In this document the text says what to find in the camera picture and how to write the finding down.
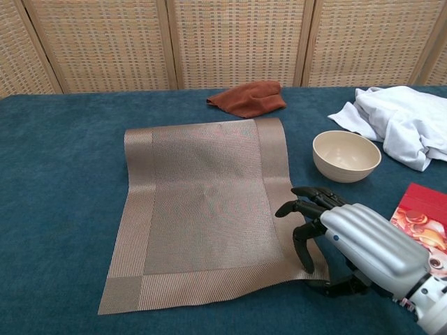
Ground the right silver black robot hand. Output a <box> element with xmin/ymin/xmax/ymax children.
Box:
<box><xmin>274</xmin><ymin>186</ymin><xmax>432</xmax><ymax>303</ymax></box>

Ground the beige bowl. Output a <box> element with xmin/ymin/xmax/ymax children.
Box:
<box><xmin>312</xmin><ymin>130</ymin><xmax>382</xmax><ymax>184</ymax></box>

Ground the silver woven placemat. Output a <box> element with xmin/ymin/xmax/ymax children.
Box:
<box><xmin>98</xmin><ymin>117</ymin><xmax>331</xmax><ymax>317</ymax></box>

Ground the red spiral desk calendar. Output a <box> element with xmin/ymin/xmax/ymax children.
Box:
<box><xmin>389</xmin><ymin>182</ymin><xmax>447</xmax><ymax>276</ymax></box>

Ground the crumpled white cloth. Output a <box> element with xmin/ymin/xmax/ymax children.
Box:
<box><xmin>327</xmin><ymin>85</ymin><xmax>447</xmax><ymax>172</ymax></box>

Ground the rust brown cloth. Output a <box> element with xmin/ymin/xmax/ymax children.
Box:
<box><xmin>205</xmin><ymin>80</ymin><xmax>288</xmax><ymax>119</ymax></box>

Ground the bamboo folding screen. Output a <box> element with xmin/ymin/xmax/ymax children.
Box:
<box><xmin>0</xmin><ymin>0</ymin><xmax>447</xmax><ymax>98</ymax></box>

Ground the blue carpet table cover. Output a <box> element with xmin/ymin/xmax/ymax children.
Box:
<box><xmin>0</xmin><ymin>84</ymin><xmax>447</xmax><ymax>335</ymax></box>

